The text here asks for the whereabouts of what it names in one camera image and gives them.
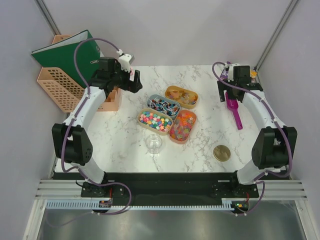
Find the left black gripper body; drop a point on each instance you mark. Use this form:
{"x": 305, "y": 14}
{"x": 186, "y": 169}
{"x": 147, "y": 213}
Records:
{"x": 120, "y": 78}

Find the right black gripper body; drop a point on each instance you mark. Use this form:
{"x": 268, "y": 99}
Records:
{"x": 230, "y": 90}

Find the magenta plastic scoop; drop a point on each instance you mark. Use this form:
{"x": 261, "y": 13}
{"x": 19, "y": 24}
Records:
{"x": 233, "y": 106}

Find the clear glass jar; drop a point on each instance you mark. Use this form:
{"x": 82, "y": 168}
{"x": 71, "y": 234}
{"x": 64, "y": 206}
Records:
{"x": 154, "y": 144}

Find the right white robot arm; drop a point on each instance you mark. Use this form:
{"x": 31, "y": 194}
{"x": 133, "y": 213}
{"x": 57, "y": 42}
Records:
{"x": 273, "y": 150}

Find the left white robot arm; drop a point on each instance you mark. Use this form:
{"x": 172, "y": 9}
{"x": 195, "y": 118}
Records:
{"x": 72, "y": 144}

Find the Roald Dahl paperback book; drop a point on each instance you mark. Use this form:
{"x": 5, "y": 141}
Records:
{"x": 253, "y": 75}

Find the peach desk organizer box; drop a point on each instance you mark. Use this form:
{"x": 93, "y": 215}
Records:
{"x": 112, "y": 102}

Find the blue lollipop tray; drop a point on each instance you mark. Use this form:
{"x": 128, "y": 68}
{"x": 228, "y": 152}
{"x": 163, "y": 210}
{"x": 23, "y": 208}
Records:
{"x": 164, "y": 105}

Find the yellow candy tray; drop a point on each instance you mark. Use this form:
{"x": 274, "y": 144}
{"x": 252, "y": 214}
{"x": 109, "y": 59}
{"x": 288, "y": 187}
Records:
{"x": 186, "y": 98}

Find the beige candy tray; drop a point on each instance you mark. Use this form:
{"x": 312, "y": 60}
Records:
{"x": 155, "y": 121}

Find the peach mesh file basket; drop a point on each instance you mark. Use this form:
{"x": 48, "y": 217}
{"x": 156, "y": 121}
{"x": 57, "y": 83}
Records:
{"x": 60, "y": 87}

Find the pink gummy star tray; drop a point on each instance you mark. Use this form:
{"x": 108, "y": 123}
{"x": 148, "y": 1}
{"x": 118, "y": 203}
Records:
{"x": 182, "y": 126}

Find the gold jar lid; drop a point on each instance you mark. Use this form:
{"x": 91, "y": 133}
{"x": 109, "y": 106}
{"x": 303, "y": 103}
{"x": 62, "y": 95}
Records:
{"x": 222, "y": 153}

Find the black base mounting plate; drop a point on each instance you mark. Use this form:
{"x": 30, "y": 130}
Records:
{"x": 170, "y": 189}

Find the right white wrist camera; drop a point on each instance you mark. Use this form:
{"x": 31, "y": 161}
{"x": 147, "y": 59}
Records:
{"x": 230, "y": 67}

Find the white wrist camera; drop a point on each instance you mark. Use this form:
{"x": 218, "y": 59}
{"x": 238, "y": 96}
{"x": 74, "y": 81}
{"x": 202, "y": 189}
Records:
{"x": 125, "y": 60}
{"x": 230, "y": 67}

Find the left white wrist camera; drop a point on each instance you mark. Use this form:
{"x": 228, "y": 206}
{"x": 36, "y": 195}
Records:
{"x": 125, "y": 60}

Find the green ring binder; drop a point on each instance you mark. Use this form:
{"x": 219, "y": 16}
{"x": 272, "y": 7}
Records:
{"x": 61, "y": 55}

